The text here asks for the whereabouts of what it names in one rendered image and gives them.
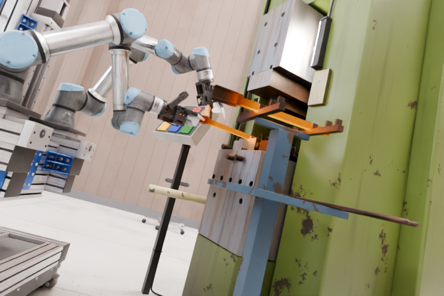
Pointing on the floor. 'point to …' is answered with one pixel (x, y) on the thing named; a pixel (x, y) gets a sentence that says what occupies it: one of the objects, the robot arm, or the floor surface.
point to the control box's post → (164, 222)
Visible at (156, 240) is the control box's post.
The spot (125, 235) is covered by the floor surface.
